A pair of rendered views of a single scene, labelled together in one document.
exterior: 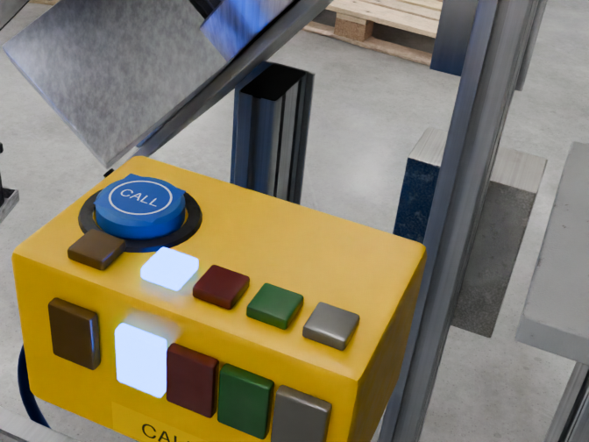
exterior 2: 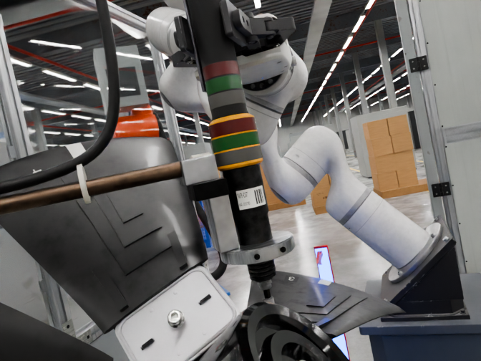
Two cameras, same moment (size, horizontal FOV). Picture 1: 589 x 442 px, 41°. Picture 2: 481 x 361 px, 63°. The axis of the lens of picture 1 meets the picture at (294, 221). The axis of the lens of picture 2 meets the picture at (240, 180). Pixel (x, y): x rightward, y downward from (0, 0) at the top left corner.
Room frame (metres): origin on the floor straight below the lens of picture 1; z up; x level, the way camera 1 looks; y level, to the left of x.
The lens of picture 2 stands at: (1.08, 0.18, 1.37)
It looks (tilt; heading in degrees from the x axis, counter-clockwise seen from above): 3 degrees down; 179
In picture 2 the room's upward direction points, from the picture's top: 12 degrees counter-clockwise
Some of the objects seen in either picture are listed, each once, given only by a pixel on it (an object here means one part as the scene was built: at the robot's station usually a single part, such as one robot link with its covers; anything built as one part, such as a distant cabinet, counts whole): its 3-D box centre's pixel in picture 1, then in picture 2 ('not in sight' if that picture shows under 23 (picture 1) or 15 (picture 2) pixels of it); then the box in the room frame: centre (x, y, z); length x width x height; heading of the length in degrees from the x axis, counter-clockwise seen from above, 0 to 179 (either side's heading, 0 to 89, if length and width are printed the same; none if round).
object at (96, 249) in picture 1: (96, 249); not in sight; (0.26, 0.08, 1.08); 0.02 x 0.02 x 0.01; 70
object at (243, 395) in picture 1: (244, 402); not in sight; (0.22, 0.01, 1.04); 0.02 x 0.01 x 0.03; 70
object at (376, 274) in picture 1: (223, 331); not in sight; (0.28, 0.03, 1.02); 0.16 x 0.10 x 0.11; 70
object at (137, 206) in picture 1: (140, 210); not in sight; (0.29, 0.07, 1.08); 0.04 x 0.04 x 0.02
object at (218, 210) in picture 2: not in sight; (237, 204); (0.72, 0.17, 1.33); 0.09 x 0.07 x 0.10; 105
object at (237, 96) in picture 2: not in sight; (227, 100); (0.72, 0.18, 1.43); 0.03 x 0.03 x 0.01
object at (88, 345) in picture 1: (74, 334); not in sight; (0.24, 0.09, 1.04); 0.02 x 0.01 x 0.03; 70
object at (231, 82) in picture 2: not in sight; (224, 87); (0.72, 0.18, 1.44); 0.03 x 0.03 x 0.01
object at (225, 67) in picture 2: not in sight; (221, 72); (0.72, 0.18, 1.45); 0.03 x 0.03 x 0.01
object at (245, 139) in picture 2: not in sight; (235, 142); (0.72, 0.18, 1.39); 0.04 x 0.04 x 0.01
